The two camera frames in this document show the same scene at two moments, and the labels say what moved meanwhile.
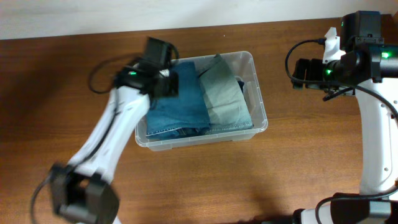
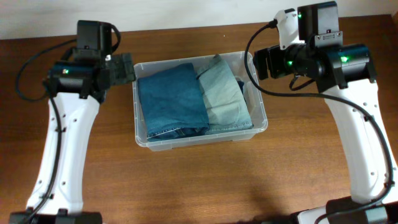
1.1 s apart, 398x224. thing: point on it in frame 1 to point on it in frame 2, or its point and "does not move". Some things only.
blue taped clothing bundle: x=241 y=84 does not move
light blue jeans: x=228 y=109 does not move
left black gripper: x=168 y=84 to x=122 y=68
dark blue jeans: x=185 y=116 does not move
